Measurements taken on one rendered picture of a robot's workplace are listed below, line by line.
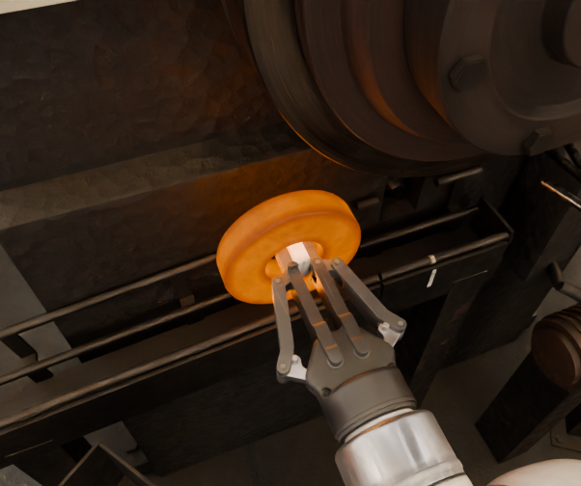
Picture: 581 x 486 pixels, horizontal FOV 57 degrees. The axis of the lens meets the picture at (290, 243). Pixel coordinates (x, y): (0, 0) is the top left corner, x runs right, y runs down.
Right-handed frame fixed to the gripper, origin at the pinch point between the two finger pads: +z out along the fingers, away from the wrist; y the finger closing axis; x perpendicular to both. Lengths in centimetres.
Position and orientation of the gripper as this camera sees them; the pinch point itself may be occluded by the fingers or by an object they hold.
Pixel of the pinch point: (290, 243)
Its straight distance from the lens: 55.2
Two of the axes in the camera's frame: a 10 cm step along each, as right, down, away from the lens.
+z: -3.6, -7.6, 5.4
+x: 0.2, -5.8, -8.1
